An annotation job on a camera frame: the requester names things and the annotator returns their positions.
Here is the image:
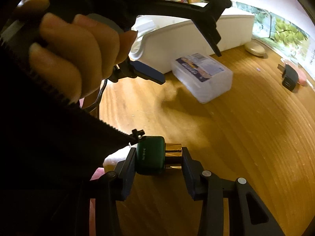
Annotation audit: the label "green and gold perfume bottle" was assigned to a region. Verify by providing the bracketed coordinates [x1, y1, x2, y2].
[136, 136, 182, 176]

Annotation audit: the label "labelled clear plastic box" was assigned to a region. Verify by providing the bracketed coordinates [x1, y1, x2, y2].
[171, 53, 233, 103]

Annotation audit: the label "person's left hand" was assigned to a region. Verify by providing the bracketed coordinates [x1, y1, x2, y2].
[29, 13, 137, 103]

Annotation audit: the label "white plastic organizer tray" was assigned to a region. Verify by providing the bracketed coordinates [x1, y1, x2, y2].
[129, 7, 255, 74]

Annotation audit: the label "round cream compact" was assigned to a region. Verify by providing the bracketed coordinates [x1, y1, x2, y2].
[245, 41, 266, 57]

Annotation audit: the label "grape picture strip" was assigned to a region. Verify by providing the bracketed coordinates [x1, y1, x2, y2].
[233, 2, 314, 78]

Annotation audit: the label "black plug adapter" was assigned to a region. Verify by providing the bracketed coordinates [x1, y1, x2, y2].
[278, 64, 298, 92]

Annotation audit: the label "pink oval case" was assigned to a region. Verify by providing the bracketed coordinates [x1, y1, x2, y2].
[281, 59, 307, 86]

